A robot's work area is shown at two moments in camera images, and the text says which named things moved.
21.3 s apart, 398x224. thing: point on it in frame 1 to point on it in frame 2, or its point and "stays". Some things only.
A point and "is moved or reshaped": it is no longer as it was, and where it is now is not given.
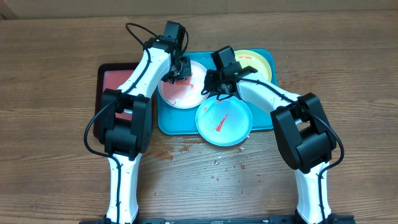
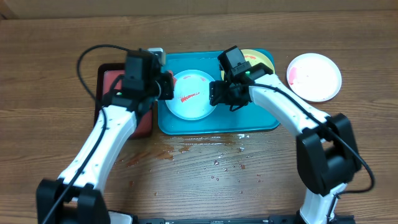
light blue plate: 224,122 to 191,99
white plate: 185,93 to 314,77
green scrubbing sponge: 183,82 is moved or reshaped
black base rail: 336,219 stays
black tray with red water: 110,75 stays
